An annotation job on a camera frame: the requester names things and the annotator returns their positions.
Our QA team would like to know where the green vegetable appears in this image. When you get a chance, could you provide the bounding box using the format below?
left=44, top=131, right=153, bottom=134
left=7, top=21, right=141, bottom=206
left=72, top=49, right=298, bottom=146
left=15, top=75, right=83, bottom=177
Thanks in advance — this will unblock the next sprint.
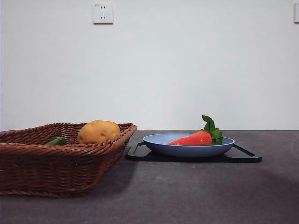
left=45, top=136, right=67, bottom=147

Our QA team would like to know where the black rectangular tray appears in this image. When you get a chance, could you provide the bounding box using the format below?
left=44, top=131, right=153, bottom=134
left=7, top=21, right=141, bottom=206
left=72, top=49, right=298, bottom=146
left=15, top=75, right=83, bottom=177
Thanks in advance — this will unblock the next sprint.
left=127, top=141, right=263, bottom=163

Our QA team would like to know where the yellow-brown potato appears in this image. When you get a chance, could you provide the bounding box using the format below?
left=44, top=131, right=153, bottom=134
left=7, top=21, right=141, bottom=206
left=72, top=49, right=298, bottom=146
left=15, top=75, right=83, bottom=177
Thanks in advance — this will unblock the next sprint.
left=77, top=119, right=121, bottom=145

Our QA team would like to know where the blue round plate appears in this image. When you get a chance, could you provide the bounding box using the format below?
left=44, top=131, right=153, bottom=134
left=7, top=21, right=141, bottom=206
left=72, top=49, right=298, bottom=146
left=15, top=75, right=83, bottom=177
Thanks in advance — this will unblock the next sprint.
left=142, top=133, right=235, bottom=158

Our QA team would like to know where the orange carrot with green leaves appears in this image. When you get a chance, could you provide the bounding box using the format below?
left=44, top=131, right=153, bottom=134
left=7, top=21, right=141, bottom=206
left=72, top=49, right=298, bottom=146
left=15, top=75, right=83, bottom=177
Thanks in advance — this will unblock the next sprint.
left=167, top=115, right=223, bottom=146

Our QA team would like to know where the white wall socket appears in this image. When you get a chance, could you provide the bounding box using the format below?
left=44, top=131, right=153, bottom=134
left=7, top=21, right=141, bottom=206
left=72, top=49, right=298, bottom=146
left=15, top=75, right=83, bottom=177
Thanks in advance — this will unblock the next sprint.
left=93, top=2, right=114, bottom=25

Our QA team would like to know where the brown wicker basket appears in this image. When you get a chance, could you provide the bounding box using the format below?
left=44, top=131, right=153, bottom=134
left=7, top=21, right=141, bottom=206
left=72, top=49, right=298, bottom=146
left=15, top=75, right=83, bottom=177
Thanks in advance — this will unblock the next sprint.
left=0, top=123, right=138, bottom=198

